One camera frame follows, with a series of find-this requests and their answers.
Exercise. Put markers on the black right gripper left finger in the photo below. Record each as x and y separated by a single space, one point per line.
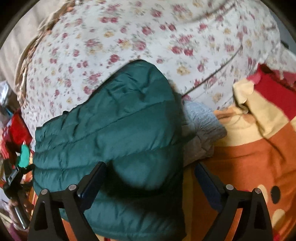
46 222

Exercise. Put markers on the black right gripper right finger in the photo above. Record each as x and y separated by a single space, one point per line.
254 222

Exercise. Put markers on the dark green quilted puffer jacket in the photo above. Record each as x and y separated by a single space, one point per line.
132 122

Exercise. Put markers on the bright green garment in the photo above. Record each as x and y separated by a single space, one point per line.
24 157

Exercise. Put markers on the red garment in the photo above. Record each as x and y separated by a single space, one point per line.
14 135

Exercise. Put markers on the orange patterned blanket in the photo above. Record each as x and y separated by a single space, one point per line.
258 151

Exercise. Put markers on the light grey sweatshirt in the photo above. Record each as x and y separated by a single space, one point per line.
200 130

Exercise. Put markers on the beige padded headboard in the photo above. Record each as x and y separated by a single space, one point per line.
25 29

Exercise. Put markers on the white floral quilt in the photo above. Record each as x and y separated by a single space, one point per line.
202 48

